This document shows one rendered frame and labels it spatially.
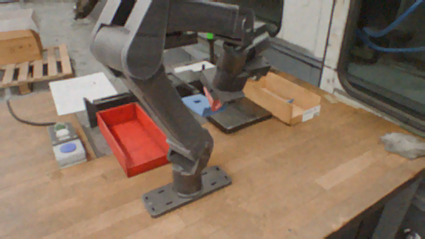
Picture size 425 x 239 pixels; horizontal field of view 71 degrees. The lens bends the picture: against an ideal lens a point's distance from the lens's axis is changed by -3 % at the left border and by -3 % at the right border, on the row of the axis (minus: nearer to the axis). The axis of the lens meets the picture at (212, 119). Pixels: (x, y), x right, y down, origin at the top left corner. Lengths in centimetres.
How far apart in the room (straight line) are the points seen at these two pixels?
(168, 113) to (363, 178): 50
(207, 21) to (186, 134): 20
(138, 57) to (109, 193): 39
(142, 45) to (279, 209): 44
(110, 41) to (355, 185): 61
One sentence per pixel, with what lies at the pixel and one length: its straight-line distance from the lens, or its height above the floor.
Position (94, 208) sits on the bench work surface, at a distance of 71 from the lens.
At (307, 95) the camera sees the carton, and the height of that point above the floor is 95.
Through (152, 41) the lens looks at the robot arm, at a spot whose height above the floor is 127.
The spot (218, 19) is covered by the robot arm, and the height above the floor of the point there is 127.
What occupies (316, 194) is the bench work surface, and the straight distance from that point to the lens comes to 73.
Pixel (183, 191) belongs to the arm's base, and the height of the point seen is 93.
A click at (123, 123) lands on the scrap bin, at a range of 97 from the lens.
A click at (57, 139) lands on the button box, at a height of 93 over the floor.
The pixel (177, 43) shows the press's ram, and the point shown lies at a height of 112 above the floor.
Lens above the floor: 139
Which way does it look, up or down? 31 degrees down
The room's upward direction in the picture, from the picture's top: straight up
